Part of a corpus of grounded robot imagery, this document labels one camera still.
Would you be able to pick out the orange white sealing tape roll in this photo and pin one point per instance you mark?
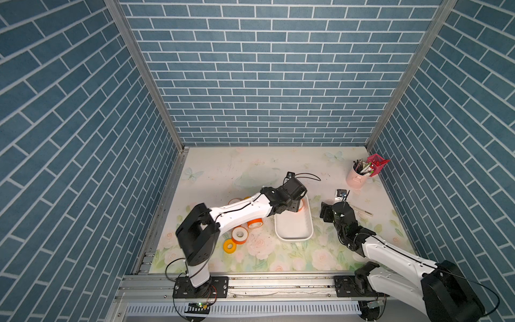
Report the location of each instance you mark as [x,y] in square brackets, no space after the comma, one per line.
[240,235]

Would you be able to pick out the pens in bucket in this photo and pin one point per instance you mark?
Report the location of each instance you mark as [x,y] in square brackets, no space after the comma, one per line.
[363,167]

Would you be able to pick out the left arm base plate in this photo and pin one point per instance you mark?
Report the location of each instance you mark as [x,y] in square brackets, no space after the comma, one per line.
[216,286]

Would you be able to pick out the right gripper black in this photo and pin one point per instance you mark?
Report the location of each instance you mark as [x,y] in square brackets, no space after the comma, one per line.
[325,210]

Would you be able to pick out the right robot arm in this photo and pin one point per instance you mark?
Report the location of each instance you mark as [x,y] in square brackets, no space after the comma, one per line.
[437,289]

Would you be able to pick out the magenta plastic basket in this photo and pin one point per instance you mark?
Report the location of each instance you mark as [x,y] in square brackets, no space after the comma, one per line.
[377,164]

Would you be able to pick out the pink metal pen bucket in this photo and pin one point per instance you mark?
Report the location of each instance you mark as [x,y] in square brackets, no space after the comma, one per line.
[355,180]

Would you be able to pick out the clear pen on table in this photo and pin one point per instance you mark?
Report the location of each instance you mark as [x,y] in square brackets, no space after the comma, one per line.
[361,212]

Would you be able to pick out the orange white tape roll top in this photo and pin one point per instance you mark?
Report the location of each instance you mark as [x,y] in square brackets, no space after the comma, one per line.
[301,205]

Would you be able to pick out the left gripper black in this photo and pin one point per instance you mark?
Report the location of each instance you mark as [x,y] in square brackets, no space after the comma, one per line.
[295,205]

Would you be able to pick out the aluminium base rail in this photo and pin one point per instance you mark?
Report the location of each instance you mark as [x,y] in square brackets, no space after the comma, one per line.
[263,286]

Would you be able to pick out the white plastic storage box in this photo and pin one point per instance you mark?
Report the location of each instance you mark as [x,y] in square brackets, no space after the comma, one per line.
[295,227]

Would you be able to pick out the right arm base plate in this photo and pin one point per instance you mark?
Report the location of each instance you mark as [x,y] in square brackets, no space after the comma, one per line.
[347,286]

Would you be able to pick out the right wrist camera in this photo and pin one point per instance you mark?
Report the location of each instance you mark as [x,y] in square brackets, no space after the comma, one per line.
[341,195]

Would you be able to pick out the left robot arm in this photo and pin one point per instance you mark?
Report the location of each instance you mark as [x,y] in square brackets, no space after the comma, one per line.
[197,235]

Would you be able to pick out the yellow tape roll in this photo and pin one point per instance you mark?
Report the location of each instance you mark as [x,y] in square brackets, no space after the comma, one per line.
[229,246]

